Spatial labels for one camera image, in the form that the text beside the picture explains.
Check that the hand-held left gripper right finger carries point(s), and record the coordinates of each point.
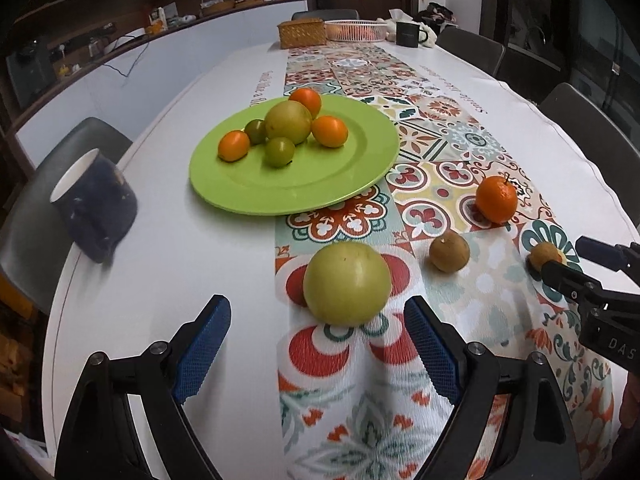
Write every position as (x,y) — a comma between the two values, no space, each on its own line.
(435,355)

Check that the yellow-green pear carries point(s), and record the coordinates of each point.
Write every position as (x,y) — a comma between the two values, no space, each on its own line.
(346,282)
(287,122)

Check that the green plate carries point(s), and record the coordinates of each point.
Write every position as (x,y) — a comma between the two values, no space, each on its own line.
(300,180)

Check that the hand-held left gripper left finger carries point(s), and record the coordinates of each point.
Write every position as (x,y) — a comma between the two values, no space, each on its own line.
(200,355)

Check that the small orange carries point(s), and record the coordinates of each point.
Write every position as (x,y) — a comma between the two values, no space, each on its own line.
(233,145)
(305,101)
(330,131)

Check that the grey dining chair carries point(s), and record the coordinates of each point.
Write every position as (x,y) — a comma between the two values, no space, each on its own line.
(595,130)
(325,15)
(472,50)
(30,200)

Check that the black mug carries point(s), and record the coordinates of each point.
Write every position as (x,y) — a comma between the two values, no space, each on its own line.
(409,35)

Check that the small green persimmon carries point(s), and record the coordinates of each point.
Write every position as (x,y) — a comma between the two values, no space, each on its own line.
(256,131)
(279,151)

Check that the wicker tissue box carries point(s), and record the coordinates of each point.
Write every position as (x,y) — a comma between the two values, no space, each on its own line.
(301,34)

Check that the pile of clothes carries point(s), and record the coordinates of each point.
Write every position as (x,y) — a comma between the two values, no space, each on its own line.
(437,12)

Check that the navy blue mug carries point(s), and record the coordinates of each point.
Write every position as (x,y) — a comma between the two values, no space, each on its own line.
(100,210)

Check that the patterned table runner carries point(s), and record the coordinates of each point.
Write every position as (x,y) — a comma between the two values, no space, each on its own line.
(440,160)

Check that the pink plastic basket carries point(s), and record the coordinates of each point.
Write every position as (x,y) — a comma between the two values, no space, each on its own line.
(356,31)

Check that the brown kiwi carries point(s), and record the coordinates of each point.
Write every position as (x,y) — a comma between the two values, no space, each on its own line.
(544,254)
(449,253)

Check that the white crumpled cloth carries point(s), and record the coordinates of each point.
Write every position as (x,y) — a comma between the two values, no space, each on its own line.
(432,37)

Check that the metal faucet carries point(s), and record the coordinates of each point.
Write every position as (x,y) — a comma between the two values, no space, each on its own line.
(536,35)

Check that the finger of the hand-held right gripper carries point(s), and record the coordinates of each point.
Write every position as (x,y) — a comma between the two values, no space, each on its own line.
(567,280)
(605,252)

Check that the orange with stem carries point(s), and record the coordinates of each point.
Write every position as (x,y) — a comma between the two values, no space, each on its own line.
(496,200)

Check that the round wicker basket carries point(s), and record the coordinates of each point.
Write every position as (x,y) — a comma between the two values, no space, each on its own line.
(217,8)

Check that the black water dispenser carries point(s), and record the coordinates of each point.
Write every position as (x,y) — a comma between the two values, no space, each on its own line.
(30,72)

